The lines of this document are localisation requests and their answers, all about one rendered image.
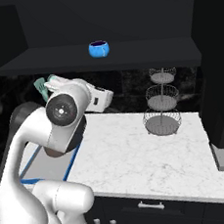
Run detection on three-tier wire stand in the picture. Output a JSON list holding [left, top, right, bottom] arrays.
[[137, 65, 186, 140]]

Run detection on grey tray with blue rim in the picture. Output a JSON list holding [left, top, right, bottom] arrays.
[[15, 133, 87, 187]]

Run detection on blue mug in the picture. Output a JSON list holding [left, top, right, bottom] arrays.
[[87, 39, 112, 60]]

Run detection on teal slotted spatula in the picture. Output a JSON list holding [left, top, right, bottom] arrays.
[[32, 76, 53, 103]]

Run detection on black cabinet door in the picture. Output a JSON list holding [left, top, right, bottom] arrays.
[[0, 1, 34, 89], [186, 0, 224, 158]]

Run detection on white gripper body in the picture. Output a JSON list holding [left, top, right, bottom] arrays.
[[96, 85, 115, 113]]

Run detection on teal utensil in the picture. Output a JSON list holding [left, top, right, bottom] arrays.
[[46, 73, 59, 84]]

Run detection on white drawer handle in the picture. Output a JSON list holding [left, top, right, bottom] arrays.
[[137, 198, 166, 213]]

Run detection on black wall cabinet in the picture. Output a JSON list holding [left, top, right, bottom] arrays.
[[0, 0, 223, 89]]

